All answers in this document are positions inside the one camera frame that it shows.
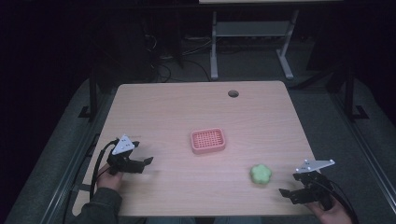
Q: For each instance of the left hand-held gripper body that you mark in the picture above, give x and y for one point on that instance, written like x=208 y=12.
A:
x=124 y=146

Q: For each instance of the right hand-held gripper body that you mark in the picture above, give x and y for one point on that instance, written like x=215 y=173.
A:
x=314 y=186

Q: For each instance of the green flower-shaped soap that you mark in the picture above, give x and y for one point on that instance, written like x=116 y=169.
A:
x=261 y=174

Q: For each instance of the pink soap dish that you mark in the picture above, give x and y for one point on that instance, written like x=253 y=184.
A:
x=208 y=140

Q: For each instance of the person's right hand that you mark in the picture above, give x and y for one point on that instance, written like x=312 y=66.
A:
x=333 y=215

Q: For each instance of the person's left hand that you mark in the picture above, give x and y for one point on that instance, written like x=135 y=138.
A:
x=109 y=181

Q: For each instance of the black metal stand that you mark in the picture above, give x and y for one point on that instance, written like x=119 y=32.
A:
x=350 y=93
x=92 y=93

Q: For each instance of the white metal desk frame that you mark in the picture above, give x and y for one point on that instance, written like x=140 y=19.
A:
x=250 y=28

